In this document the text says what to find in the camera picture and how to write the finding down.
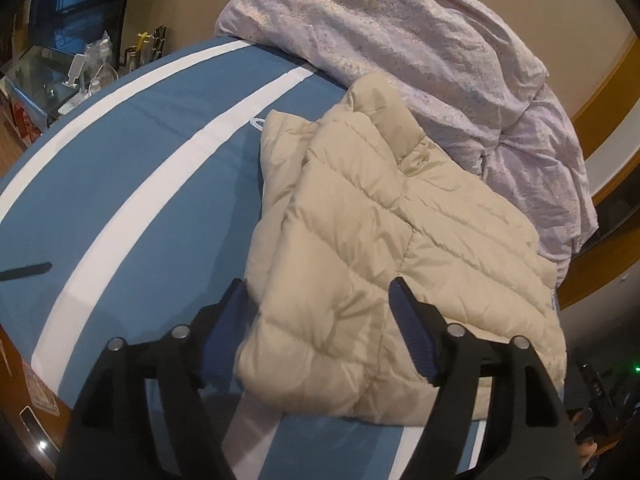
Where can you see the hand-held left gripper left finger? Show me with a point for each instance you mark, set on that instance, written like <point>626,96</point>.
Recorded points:
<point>225,332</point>

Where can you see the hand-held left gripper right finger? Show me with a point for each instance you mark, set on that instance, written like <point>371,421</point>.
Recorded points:
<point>415,340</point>

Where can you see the beige puffer jacket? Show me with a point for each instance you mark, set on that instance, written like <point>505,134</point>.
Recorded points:
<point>360,220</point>

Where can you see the person's right hand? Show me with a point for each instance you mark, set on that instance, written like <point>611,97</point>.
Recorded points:
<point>585,452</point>

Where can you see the blue white striped bed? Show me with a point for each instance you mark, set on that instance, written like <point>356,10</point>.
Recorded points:
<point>125,185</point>

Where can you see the black smartphone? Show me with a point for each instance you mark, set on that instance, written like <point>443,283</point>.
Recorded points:
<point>34,427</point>

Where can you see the wooden shelf unit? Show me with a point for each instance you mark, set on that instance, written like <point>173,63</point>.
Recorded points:
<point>20,120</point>

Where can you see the holder with tools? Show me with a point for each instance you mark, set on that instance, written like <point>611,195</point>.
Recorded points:
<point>145,47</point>

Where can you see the clear plastic bag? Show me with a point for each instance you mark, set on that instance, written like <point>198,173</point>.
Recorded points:
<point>100,55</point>

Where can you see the white phone stand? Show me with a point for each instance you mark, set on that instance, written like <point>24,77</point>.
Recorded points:
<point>75,67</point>

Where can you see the lilac floral duvet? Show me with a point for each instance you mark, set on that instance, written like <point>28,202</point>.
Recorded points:
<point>400,35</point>

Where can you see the glass desk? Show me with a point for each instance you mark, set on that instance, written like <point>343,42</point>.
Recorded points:
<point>35,77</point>

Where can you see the black television screen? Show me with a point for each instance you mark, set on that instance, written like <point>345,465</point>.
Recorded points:
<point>65,15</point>

